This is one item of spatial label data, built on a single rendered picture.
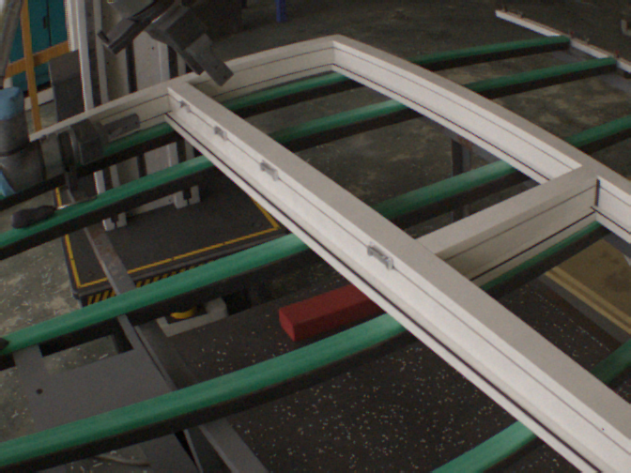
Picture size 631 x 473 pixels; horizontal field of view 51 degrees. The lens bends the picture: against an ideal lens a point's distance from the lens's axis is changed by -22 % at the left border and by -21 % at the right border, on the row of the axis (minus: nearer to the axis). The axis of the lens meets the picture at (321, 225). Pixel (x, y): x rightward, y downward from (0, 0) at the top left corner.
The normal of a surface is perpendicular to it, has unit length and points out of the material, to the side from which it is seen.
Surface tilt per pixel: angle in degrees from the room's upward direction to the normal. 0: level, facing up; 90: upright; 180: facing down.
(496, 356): 90
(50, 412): 0
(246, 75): 90
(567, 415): 90
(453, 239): 0
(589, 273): 0
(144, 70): 90
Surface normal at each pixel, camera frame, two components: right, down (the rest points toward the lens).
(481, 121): -0.86, 0.32
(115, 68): 0.41, 0.44
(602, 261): -0.07, -0.86
